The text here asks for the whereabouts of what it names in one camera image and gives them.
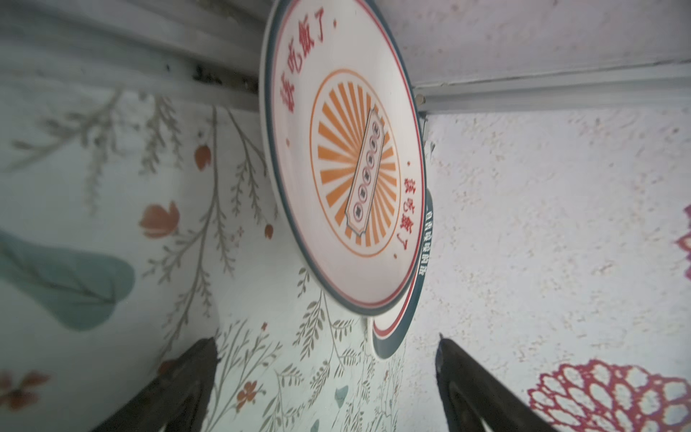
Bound green red rim plate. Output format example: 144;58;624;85
368;189;434;361

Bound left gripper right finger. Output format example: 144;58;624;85
435;337;554;432

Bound orange sunburst plate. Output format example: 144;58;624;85
259;1;426;316

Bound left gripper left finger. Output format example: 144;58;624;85
95;338;219;431

